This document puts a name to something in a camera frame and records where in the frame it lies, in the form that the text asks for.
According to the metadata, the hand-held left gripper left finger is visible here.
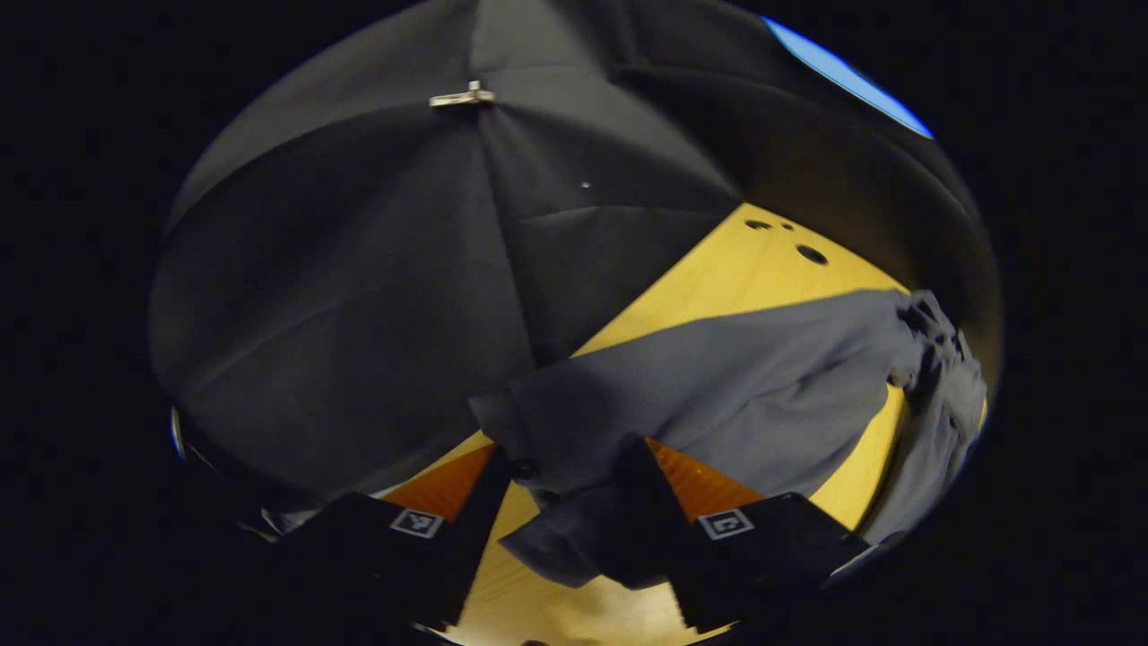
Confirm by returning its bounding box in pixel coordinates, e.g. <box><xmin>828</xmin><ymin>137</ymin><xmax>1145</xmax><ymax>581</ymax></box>
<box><xmin>269</xmin><ymin>444</ymin><xmax>512</xmax><ymax>631</ymax></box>

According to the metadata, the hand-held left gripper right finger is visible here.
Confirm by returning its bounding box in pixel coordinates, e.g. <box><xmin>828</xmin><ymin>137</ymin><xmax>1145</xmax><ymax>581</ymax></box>
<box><xmin>619</xmin><ymin>437</ymin><xmax>871</xmax><ymax>633</ymax></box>

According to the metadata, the gray button-up shirt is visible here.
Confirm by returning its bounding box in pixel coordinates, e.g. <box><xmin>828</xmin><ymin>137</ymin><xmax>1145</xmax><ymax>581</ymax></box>
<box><xmin>469</xmin><ymin>289</ymin><xmax>987</xmax><ymax>590</ymax></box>

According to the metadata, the black backdrop cloth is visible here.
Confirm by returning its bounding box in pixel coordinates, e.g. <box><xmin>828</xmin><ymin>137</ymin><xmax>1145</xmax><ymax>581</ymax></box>
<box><xmin>148</xmin><ymin>0</ymin><xmax>1004</xmax><ymax>530</ymax></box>

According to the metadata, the small silver clip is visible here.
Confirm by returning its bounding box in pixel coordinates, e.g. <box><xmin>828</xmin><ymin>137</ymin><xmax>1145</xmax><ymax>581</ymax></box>
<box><xmin>429</xmin><ymin>81</ymin><xmax>496</xmax><ymax>109</ymax></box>

